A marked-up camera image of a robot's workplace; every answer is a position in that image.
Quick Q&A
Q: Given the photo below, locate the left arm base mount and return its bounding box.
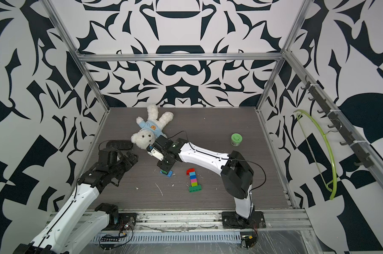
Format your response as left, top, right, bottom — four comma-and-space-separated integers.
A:
94, 203, 138, 231

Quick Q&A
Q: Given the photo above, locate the black remote control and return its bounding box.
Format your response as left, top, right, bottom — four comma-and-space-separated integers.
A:
106, 140, 133, 151

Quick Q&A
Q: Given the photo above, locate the green long lego plate brick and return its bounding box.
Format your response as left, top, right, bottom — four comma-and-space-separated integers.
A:
189, 185, 202, 193

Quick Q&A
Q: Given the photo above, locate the long blue lego brick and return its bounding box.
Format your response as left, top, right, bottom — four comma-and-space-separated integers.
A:
160, 170, 173, 177

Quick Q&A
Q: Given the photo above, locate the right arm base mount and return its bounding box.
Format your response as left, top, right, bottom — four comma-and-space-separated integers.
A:
221, 211, 267, 229

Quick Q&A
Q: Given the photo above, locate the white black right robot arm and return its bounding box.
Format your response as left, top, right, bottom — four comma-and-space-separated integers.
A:
147, 136, 255, 221

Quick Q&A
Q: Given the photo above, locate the white teddy bear blue shirt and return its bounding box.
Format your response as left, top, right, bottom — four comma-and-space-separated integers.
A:
131, 105, 174, 150

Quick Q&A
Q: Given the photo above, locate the black wall hook rack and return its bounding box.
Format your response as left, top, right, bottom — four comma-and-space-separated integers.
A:
302, 76, 375, 168

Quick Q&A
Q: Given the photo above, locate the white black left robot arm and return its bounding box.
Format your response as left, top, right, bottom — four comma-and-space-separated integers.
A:
14, 148, 139, 254

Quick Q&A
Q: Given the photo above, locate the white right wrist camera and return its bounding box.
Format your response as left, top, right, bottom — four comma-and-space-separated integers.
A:
147, 145, 164, 161

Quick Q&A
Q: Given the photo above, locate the red lego brick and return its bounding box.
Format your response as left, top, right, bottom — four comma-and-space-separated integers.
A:
186, 168, 195, 176

